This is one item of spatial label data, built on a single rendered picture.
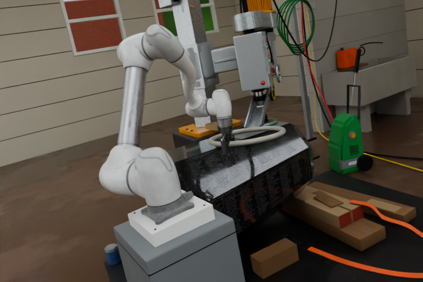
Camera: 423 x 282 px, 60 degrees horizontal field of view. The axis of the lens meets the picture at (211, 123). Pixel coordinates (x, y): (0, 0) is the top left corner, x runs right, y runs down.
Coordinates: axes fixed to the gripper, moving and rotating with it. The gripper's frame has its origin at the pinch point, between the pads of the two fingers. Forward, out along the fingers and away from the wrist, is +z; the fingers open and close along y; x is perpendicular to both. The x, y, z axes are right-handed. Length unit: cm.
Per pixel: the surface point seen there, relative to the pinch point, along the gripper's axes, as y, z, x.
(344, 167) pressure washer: 191, 61, -16
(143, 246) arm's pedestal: -84, 11, -5
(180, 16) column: 98, -108, 88
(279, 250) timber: 28, 69, -9
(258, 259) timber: 15, 70, 0
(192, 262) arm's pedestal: -75, 20, -21
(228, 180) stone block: 16.7, 17.9, 14.1
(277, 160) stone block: 53, 15, -6
